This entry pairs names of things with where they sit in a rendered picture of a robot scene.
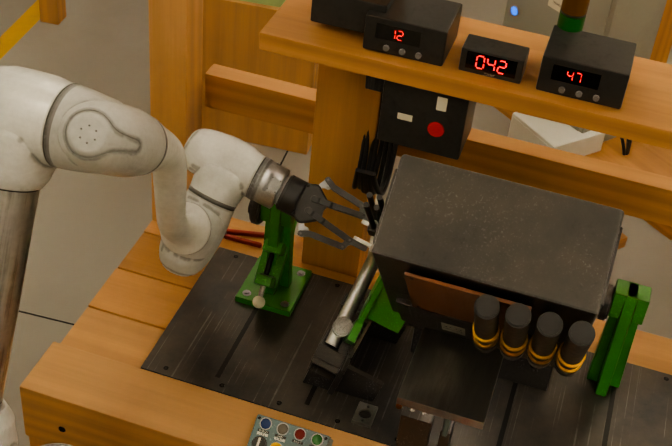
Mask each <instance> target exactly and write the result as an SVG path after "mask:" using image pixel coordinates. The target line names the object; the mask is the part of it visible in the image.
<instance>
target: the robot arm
mask: <svg viewBox="0 0 672 446"><path fill-rule="evenodd" d="M56 168H60V169H64V170H70V171H76V172H84V173H92V174H103V175H108V176H114V177H125V178H126V177H134V176H142V175H147V174H150V173H152V174H153V185H154V196H155V208H156V218H157V224H158V227H159V230H160V234H161V241H160V246H159V257H160V261H161V262H162V264H163V266H164V267H165V268H166V269H167V270H168V271H169V272H171V273H173V274H176V275H179V276H190V275H195V274H196V273H198V272H199V271H200V270H202V269H203V268H204V267H205V266H206V265H207V263H208V262H209V261H210V260H211V258H212V257H213V255H214V253H215V252H216V250H217V248H218V246H219V245H220V243H221V241H222V239H223V237H224V235H225V233H226V230H227V228H228V226H229V224H230V220H231V217H232V215H233V212H234V210H235V208H236V207H237V205H238V203H239V202H240V200H241V199H242V198H243V196H245V197H247V198H248V199H250V200H253V201H255V202H257V203H259V204H261V205H263V206H264V207H266V208H269V209H270V208H272V207H273V205H274V204H275V205H276V209H278V210H280V211H282V212H284V213H286V214H288V215H290V216H292V217H293V218H295V220H296V221H297V222H298V223H299V227H298V233H297V234H298V236H299V237H310V238H313V239H315V240H318V241H320V242H323V243H325V244H328V245H330V246H333V247H335V248H338V249H340V250H344V249H345V248H346V247H347V246H349V245H352V246H354V247H356V248H358V249H360V250H362V251H366V250H367V248H370V247H371V245H372V244H370V243H368V242H366V241H364V240H363V239H361V238H359V237H357V236H354V238H351V237H350V236H348V235H347V234H346V233H344V232H343V231H341V230H340V229H339V228H337V227H336V226H334V225H333V224H332V223H330V222H329V221H327V220H326V219H325V218H323V217H322V215H323V211H324V210H325V209H326V208H329V209H333V210H335V211H338V212H341V213H344V214H347V215H350V216H353V217H356V218H359V219H362V222H361V224H363V225H365V226H367V227H368V225H369V221H368V218H367V215H366V212H365V209H364V206H363V204H364V203H363V202H362V201H360V200H359V199H357V198H356V197H354V196H352V195H351V194H349V193H348V192H346V191H345V190H343V189H341V188H340V187H338V186H337V185H335V183H334V182H333V181H332V179H331V178H330V177H326V178H325V180H324V181H323V182H321V183H320V184H319V185H318V184H310V183H308V182H306V181H304V180H302V179H301V178H299V177H297V176H295V175H293V176H291V177H290V176H289V174H290V170H289V169H287V168H285V167H283V166H281V165H280V164H279V163H277V162H275V161H273V160H272V159H270V158H267V157H266V156H264V155H263V154H261V153H260V152H259V151H258V150H257V149H256V148H255V147H253V146H252V145H250V144H248V143H247V142H245V141H243V140H241V139H239V138H237V137H234V136H232V135H229V134H226V133H223V132H220V131H216V130H213V129H198V130H196V131H194V132H193V133H192V134H191V136H190V137H189V138H188V140H187V142H186V144H185V146H184V148H183V146H182V144H181V142H180V141H179V139H178V138H177V137H176V136H175V135H174V134H173V133H172V132H170V131H169V130H168V129H166V128H165V127H164V126H163V125H162V124H161V123H160V122H159V121H158V120H157V119H156V118H154V117H152V116H150V115H148V114H147V113H146V112H144V111H142V110H140V109H138V108H135V107H132V106H129V105H125V104H123V103H121V102H120V101H118V100H116V99H114V98H112V97H109V96H107V95H105V94H103V93H100V92H98V91H96V90H93V89H91V88H88V87H86V86H83V85H80V84H76V83H73V82H70V81H68V80H66V79H64V78H62V77H60V76H56V75H53V74H49V73H46V72H42V71H38V70H34V69H29V68H25V67H20V66H12V65H1V66H0V446H18V437H17V432H16V427H15V416H14V413H13V411H12V409H11V408H10V406H9V405H8V404H7V402H6V401H5V400H4V399H3V395H4V389H5V384H6V378H7V373H8V367H9V361H10V356H11V350H12V344H13V339H14V333H15V327H16V322H17V316H18V310H19V305H20V299H21V294H22V288H23V282H24V277H25V271H26V265H27V260H28V254H29V248H30V243H31V237H32V232H33V226H34V220H35V215H36V209H37V203H38V198H39V192H40V189H42V188H43V187H44V186H45V185H46V184H47V183H48V182H49V180H50V179H51V177H52V174H53V173H54V171H55V169H56ZM187 170H189V171H190V172H192V173H193V174H194V175H193V178H192V181H191V184H190V186H189V188H188V190H187ZM322 188H325V189H326V190H330V189H331V190H332V191H334V192H335V193H337V194H338V195H340V196H341V197H343V198H344V199H346V200H347V201H349V202H351V203H352V204H354V205H355V206H357V207H358V208H360V211H356V210H354V209H351V208H348V207H345V206H342V205H339V204H336V203H333V202H331V201H328V200H327V198H326V196H325V194H324V192H323V191H322ZM316 221H317V222H319V223H320V224H322V225H323V226H324V227H326V228H327V229H329V230H330V231H331V232H333V233H334V234H336V235H337V236H338V237H340V238H341V239H343V240H344V242H343V243H340V242H338V241H335V240H333V239H330V238H328V237H325V236H323V235H320V234H318V233H315V232H312V231H309V228H308V227H306V226H304V223H310V222H316Z"/></svg>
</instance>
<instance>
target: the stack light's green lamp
mask: <svg viewBox="0 0 672 446"><path fill-rule="evenodd" d="M585 19H586V16H585V17H583V18H578V19H577V18H570V17H567V16H565V15H564V14H562V13H561V11H560V13H559V18H558V22H557V26H558V27H559V28H560V29H562V30H564V31H566V32H572V33H577V32H580V31H583V27H584V23H585Z"/></svg>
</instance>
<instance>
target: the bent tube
mask: <svg viewBox="0 0 672 446"><path fill-rule="evenodd" d="M373 246H374V245H373V243H372V245H371V247H370V249H369V251H370V253H369V255H368V257H367V259H366V261H365V263H364V264H363V266H362V268H361V270H360V272H359V274H358V276H357V278H356V280H355V282H354V284H353V286H352V288H351V291H350V293H349V295H348V297H347V299H346V301H345V303H344V305H343V307H342V309H341V311H340V313H339V315H338V317H341V316H346V317H348V318H349V319H350V320H351V321H352V319H353V317H354V315H355V313H356V311H357V309H358V307H359V305H360V303H361V301H362V299H363V297H364V295H365V293H366V291H367V289H368V287H369V285H370V283H371V281H372V279H373V277H374V275H375V273H376V271H377V269H378V267H377V264H376V262H375V259H374V256H373V253H372V249H373ZM338 317H337V318H338ZM342 339H343V337H337V336H336V335H334V333H333V332H332V329H331V331H330V333H329V335H328V337H327V339H326V341H325V342H326V343H328V344H330V345H332V346H334V347H336V348H338V347H339V345H340V343H341V341H342Z"/></svg>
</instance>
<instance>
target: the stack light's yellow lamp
mask: <svg viewBox="0 0 672 446"><path fill-rule="evenodd" d="M589 3H590V0H562V5H561V9H560V11H561V13H562V14H564V15H565V16H567V17H570V18H577V19H578V18H583V17H585V16H586V15H587V11H588V7H589Z"/></svg>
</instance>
